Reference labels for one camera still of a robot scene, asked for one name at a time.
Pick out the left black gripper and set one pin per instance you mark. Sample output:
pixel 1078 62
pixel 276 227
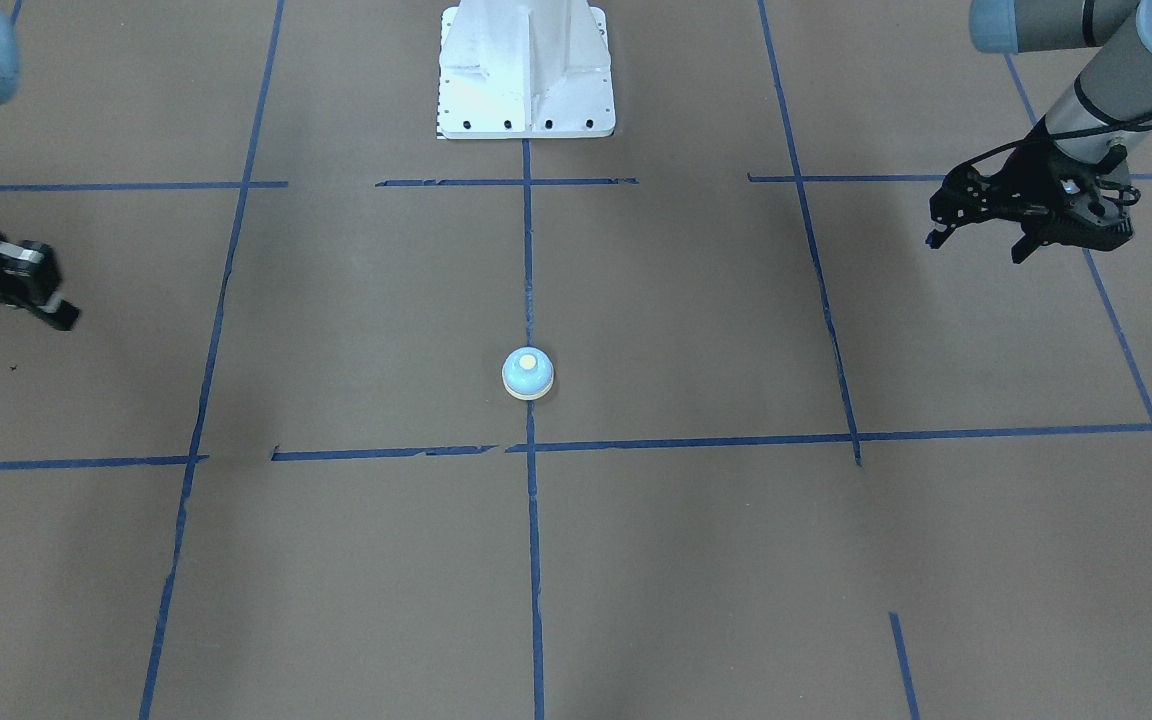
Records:
pixel 1029 177

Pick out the blue white bell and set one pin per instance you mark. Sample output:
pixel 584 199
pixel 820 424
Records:
pixel 528 374

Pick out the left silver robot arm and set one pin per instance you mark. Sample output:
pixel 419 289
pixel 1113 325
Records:
pixel 1111 97

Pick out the white camera post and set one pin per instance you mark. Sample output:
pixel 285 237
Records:
pixel 520 70

